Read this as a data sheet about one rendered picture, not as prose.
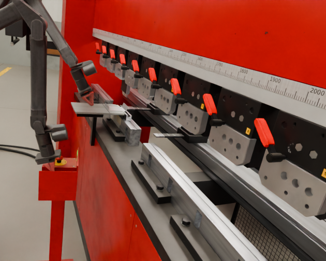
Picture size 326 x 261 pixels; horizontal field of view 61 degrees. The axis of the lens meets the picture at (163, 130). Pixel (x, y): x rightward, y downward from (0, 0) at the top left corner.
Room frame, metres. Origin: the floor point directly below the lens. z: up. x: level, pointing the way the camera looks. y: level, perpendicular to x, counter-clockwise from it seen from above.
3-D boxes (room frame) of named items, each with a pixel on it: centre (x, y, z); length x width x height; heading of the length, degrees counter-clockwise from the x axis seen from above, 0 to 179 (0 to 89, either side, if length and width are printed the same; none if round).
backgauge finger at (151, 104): (1.64, 0.12, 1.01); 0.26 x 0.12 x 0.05; 118
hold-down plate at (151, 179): (0.99, 0.02, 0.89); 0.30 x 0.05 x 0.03; 28
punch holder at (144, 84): (1.22, 0.08, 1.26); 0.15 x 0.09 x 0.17; 28
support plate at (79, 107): (1.48, 0.38, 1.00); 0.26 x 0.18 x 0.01; 118
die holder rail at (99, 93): (2.04, 0.51, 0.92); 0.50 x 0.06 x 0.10; 28
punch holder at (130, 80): (1.40, 0.17, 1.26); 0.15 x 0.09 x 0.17; 28
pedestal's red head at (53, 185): (1.15, 0.45, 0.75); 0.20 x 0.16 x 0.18; 18
